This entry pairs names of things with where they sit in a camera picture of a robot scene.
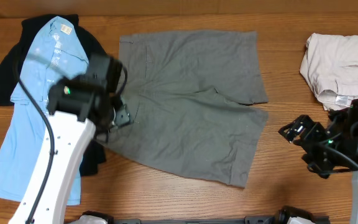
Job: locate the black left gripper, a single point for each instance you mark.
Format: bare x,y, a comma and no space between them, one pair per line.
122,114

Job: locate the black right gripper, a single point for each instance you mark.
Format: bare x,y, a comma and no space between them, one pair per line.
314,131

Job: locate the grey shorts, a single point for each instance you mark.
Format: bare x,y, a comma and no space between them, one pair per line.
193,98

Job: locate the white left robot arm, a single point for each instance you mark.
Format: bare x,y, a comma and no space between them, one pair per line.
78,108

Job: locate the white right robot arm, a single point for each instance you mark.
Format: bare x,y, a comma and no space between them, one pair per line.
330,150

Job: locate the beige folded shorts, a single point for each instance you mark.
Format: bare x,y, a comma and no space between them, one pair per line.
330,68

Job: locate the light blue shirt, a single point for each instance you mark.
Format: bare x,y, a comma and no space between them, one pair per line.
55,53

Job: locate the black garment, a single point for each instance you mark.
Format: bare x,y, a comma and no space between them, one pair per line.
94,155

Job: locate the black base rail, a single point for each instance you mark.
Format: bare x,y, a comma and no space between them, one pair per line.
246,220

